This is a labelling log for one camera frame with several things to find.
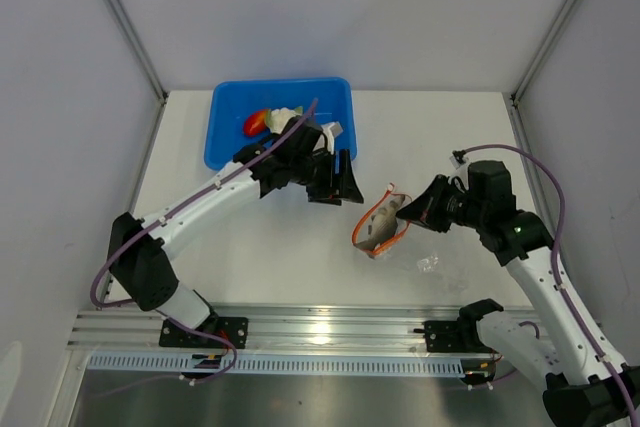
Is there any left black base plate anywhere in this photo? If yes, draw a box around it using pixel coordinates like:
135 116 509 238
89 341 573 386
159 317 249 349

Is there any white cauliflower with leaves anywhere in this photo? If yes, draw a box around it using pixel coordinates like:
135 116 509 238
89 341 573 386
265 106 304 135

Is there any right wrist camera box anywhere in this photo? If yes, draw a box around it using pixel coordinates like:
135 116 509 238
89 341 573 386
450 150 469 170

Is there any purple cable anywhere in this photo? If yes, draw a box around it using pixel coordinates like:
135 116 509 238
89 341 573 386
89 97 321 388
449 143 640 423

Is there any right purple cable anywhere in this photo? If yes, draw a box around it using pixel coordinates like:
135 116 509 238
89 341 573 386
449 143 640 423

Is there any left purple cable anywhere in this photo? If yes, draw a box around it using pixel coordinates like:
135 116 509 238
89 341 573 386
89 97 321 388

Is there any blue plastic bin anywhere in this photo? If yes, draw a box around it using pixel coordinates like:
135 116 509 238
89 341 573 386
204 77 358 171

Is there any grey toy fish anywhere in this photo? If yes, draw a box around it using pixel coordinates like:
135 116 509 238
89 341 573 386
352 192 407 258

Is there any white slotted cable duct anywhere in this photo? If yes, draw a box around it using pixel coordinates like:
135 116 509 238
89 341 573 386
87 351 465 378

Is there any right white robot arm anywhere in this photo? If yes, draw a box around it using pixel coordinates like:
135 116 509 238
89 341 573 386
397 160 639 426

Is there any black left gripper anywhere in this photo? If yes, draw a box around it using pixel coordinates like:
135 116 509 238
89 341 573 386
291 150 363 207

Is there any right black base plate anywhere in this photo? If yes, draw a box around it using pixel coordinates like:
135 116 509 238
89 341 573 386
413 320 481 353

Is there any red orange mango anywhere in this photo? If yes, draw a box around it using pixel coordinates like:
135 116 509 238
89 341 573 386
243 109 270 138

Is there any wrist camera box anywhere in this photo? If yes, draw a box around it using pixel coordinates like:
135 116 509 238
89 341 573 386
322 122 343 153
450 150 469 170

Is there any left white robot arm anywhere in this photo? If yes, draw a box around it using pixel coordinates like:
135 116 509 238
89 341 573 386
108 116 364 347

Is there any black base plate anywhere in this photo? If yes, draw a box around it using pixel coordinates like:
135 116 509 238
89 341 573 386
159 317 249 349
413 320 481 353

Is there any aluminium rail frame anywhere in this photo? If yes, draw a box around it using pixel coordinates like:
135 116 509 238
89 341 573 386
64 0 640 427

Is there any clear orange-zip plastic bag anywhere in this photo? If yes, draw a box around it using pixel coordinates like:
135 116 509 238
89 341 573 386
350 182 471 298

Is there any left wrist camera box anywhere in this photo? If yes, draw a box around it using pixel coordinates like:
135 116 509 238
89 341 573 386
322 122 343 153

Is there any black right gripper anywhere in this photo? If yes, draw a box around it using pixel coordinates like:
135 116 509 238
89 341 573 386
395 175 487 234

